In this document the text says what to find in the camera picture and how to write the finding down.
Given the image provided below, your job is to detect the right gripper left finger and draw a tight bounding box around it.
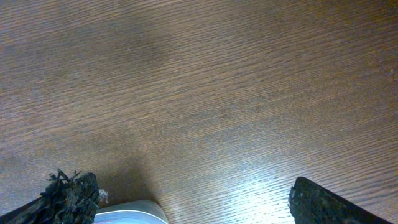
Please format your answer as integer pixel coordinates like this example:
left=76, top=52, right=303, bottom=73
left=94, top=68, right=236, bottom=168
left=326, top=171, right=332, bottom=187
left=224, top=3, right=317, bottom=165
left=1, top=169, right=108, bottom=224

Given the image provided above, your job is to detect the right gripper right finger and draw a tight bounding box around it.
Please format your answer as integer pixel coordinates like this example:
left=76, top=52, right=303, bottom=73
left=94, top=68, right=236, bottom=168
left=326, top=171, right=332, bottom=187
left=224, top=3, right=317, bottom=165
left=289, top=177, right=392, bottom=224

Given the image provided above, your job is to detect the clear plastic container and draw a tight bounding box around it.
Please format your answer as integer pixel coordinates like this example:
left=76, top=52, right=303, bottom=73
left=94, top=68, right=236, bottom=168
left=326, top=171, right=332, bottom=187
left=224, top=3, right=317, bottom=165
left=94, top=200, right=169, bottom=224

